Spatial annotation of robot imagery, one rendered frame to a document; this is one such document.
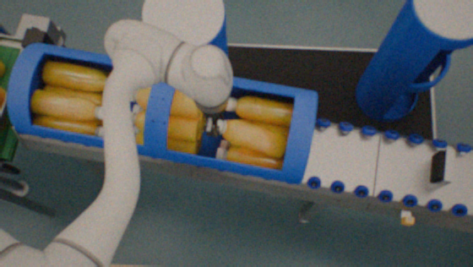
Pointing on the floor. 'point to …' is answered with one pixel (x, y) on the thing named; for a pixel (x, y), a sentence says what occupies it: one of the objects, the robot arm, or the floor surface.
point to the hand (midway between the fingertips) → (215, 122)
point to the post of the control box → (24, 203)
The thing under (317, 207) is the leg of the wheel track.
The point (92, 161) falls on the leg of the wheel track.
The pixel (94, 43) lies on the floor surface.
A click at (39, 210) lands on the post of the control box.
